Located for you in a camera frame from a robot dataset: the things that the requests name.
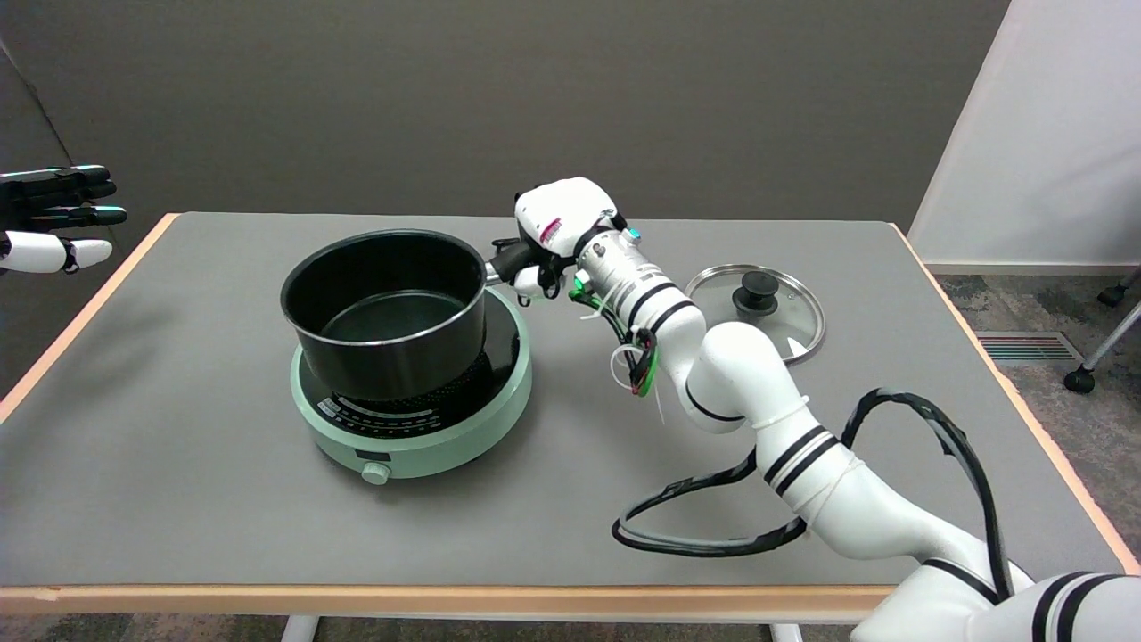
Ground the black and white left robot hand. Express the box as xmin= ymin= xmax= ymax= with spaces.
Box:
xmin=0 ymin=165 xmax=127 ymax=275

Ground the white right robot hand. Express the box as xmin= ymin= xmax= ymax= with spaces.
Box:
xmin=488 ymin=177 xmax=629 ymax=309

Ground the black soup pot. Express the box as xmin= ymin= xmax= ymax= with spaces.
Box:
xmin=280 ymin=229 xmax=536 ymax=402

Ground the glass pot lid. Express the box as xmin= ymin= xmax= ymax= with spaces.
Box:
xmin=683 ymin=264 xmax=826 ymax=366

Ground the green round induction stove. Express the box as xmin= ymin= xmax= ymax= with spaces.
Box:
xmin=290 ymin=285 xmax=534 ymax=487

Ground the grey table mat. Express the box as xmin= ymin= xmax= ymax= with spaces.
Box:
xmin=0 ymin=212 xmax=1126 ymax=589

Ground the floor air vent grille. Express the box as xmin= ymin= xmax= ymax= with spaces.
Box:
xmin=974 ymin=331 xmax=1085 ymax=365

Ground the black caster wheel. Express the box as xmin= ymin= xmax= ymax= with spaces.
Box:
xmin=1096 ymin=267 xmax=1141 ymax=309

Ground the grey chair leg with caster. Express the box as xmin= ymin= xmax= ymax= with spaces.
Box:
xmin=1063 ymin=299 xmax=1141 ymax=395

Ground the multicoloured wrist wire bundle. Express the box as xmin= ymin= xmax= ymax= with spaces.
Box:
xmin=570 ymin=275 xmax=665 ymax=429

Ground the black looping robot cable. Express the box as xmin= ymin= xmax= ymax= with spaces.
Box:
xmin=612 ymin=388 xmax=1014 ymax=603

